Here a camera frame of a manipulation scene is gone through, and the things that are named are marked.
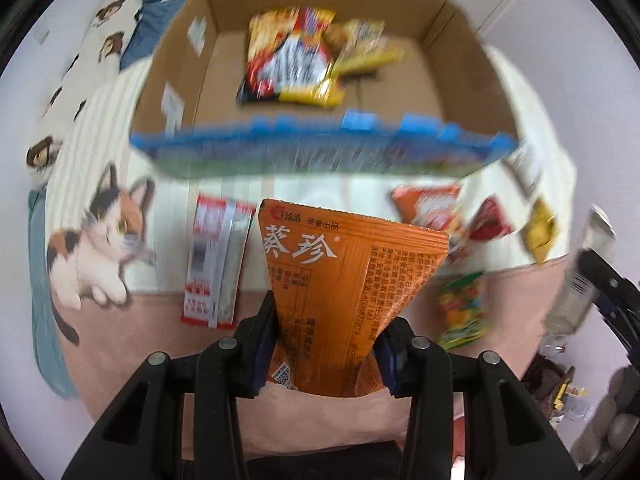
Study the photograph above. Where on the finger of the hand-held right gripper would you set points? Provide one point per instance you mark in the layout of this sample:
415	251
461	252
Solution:
602	267
620	322

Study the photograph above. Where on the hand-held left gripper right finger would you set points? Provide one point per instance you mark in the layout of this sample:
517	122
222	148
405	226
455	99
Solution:
387	367

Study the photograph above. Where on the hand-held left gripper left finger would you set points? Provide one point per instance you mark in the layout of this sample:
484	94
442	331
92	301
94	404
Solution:
261	360

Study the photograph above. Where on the silver white snack packet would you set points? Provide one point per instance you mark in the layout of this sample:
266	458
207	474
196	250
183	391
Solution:
567	305

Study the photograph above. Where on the red white snack packet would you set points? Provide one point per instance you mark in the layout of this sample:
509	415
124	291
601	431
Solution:
235	270
202	260

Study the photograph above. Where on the dark red snack packet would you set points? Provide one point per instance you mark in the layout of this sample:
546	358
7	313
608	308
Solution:
492	220

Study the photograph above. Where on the orange red snack packet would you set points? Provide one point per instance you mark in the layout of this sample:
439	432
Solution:
430	205

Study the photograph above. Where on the cardboard box with blue front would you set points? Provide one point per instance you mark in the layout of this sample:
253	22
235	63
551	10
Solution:
310	152

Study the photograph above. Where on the small yellow snack packet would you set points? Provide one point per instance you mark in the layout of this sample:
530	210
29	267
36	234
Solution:
540	230

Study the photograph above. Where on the dark clutter pile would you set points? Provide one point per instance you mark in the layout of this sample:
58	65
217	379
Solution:
557	380

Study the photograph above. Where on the green snack packet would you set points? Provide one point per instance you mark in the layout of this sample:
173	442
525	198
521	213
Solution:
462	310

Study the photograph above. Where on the grey padded object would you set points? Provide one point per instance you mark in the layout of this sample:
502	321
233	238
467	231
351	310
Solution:
612	420

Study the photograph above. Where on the printed cat blanket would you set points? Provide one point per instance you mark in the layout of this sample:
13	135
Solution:
150	360

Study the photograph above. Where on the teal blanket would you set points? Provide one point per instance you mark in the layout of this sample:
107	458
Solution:
45	310

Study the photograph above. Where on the red yellow snack bag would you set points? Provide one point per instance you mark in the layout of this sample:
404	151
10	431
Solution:
287	60

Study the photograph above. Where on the dog print pillow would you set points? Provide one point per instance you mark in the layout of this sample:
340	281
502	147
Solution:
85	75

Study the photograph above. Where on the blue denim cloth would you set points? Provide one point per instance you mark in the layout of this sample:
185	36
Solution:
155	20

